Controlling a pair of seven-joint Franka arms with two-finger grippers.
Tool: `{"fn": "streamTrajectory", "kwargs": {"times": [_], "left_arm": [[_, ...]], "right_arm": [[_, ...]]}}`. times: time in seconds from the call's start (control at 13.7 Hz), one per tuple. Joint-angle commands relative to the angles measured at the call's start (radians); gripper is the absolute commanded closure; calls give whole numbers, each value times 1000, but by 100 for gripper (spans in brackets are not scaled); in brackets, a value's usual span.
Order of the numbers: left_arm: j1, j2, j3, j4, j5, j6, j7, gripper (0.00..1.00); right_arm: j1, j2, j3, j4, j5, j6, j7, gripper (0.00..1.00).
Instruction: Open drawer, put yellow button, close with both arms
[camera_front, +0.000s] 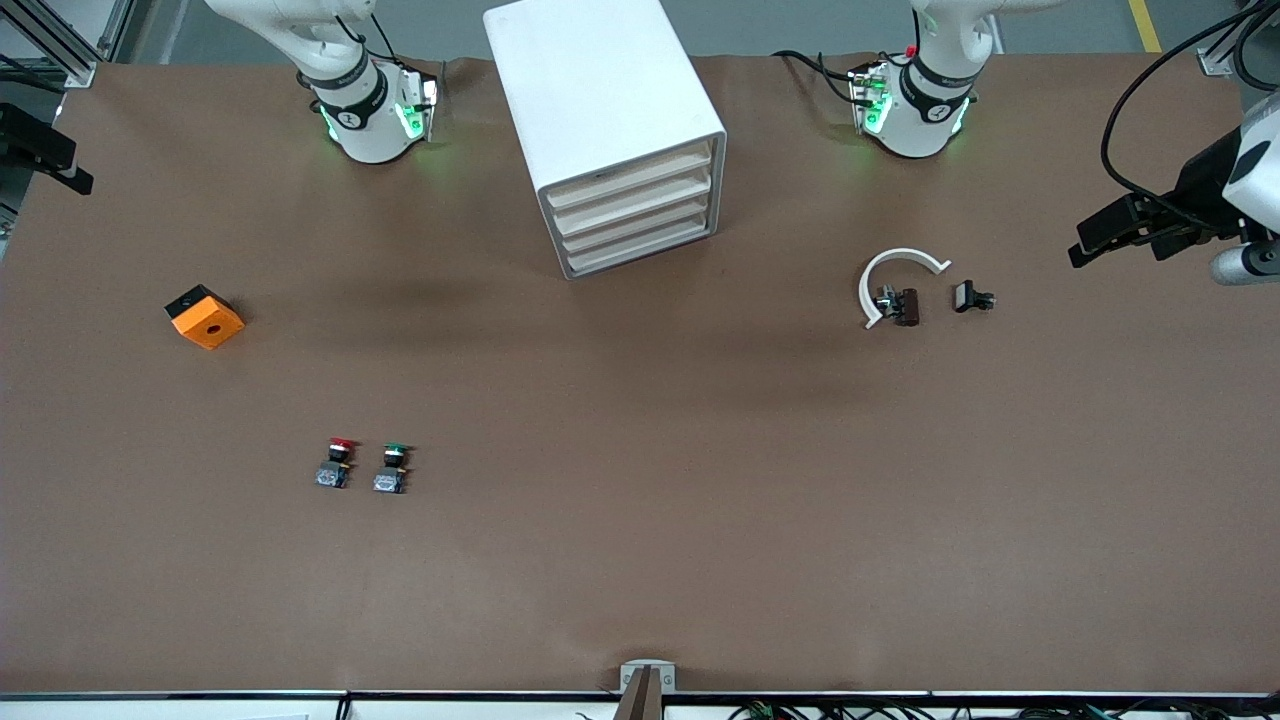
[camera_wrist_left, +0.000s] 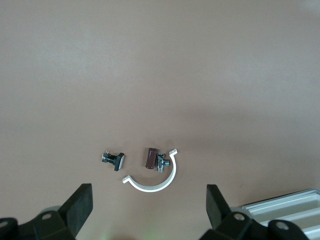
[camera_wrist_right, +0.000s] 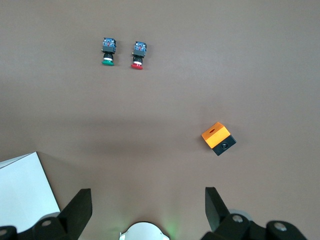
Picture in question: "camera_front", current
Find green push button switch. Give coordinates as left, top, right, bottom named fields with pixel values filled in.
left=372, top=442, right=413, bottom=495

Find cream cabinet drawer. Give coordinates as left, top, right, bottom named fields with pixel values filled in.
left=563, top=210, right=720, bottom=278
left=545, top=140, right=714, bottom=213
left=557, top=187, right=718, bottom=257
left=551, top=163, right=716, bottom=235

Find orange box with hole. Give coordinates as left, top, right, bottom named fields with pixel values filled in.
left=164, top=284, right=246, bottom=351

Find white curved plastic piece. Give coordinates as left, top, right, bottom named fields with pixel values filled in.
left=858, top=247, right=953, bottom=331

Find small brown black component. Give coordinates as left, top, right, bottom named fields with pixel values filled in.
left=874, top=286, right=921, bottom=327

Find brown table cover sheet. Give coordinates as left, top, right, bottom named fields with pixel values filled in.
left=0, top=52, right=1280, bottom=696

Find aluminium frame profile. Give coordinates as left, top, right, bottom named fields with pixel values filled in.
left=1198, top=0, right=1280, bottom=79
left=0, top=0, right=136, bottom=89

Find long black arm cable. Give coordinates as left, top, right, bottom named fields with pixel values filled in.
left=1100, top=0, right=1280, bottom=216

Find black base cable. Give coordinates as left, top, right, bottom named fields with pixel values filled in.
left=772, top=48, right=866, bottom=106

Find red push button switch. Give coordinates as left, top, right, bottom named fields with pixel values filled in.
left=315, top=436, right=356, bottom=490

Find tangled black cables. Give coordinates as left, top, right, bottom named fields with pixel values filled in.
left=728, top=700, right=1181, bottom=720

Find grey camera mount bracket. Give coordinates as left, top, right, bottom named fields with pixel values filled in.
left=618, top=660, right=677, bottom=720

